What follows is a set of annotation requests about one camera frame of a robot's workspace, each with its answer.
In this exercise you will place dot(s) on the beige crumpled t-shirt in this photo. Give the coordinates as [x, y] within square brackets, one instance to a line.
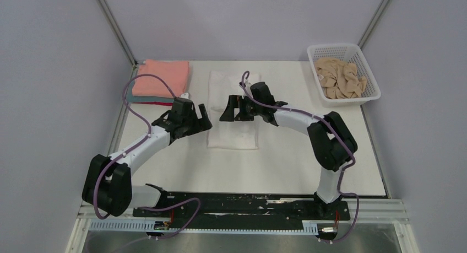
[339, 79]

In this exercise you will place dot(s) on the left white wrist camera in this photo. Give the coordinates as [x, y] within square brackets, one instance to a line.
[185, 96]

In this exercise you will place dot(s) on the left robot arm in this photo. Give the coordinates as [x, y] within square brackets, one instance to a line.
[108, 185]

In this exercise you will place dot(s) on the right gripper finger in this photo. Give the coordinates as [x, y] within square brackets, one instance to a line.
[244, 116]
[229, 113]

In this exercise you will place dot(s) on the white plastic basket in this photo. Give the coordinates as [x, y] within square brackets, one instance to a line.
[348, 53]

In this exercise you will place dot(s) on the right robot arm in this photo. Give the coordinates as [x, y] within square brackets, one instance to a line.
[332, 143]

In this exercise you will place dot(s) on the left aluminium corner post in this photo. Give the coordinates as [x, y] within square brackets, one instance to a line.
[117, 31]

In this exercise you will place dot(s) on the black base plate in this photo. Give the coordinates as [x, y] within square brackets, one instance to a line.
[244, 210]

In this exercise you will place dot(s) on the folded red t-shirt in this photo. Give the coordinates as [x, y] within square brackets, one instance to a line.
[155, 103]

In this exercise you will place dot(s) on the aluminium corner post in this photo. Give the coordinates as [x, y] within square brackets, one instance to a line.
[382, 6]
[117, 31]

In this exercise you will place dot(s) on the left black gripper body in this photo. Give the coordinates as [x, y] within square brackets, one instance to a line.
[191, 122]

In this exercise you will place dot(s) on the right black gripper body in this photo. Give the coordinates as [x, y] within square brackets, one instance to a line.
[251, 107]

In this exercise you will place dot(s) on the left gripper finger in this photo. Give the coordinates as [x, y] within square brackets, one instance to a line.
[191, 131]
[204, 122]

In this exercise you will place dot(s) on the right aluminium corner post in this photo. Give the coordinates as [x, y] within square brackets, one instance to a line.
[382, 6]

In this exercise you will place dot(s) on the white slotted cable duct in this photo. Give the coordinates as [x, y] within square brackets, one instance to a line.
[157, 226]

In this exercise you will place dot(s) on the folded pink t-shirt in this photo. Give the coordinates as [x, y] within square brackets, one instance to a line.
[162, 79]

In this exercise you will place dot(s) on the white t-shirt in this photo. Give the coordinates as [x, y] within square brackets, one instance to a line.
[237, 135]

